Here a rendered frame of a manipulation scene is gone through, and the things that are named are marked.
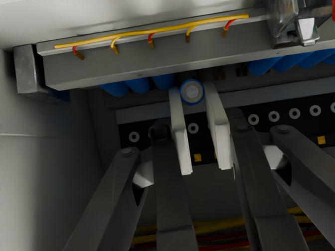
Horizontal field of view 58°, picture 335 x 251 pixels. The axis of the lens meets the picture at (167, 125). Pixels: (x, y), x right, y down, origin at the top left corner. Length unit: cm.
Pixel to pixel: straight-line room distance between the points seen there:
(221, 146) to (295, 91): 17
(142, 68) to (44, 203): 11
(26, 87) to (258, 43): 13
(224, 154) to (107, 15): 9
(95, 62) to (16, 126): 6
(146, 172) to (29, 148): 9
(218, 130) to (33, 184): 12
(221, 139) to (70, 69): 9
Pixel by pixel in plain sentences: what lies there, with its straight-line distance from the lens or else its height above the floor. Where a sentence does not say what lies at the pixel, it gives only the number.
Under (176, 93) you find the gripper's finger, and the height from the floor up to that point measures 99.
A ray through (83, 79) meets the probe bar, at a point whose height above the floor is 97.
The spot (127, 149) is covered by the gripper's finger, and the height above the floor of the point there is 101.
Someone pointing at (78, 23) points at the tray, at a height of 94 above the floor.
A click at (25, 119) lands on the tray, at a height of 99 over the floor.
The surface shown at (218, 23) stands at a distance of 18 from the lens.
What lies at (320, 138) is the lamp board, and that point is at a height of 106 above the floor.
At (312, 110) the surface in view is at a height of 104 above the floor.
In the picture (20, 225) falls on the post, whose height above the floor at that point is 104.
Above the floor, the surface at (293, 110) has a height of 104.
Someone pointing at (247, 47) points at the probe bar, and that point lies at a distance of 18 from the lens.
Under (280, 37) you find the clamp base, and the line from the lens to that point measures 17.
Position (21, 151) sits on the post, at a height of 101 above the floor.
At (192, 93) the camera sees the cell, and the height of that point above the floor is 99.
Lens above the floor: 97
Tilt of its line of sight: 12 degrees up
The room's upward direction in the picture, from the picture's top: 171 degrees clockwise
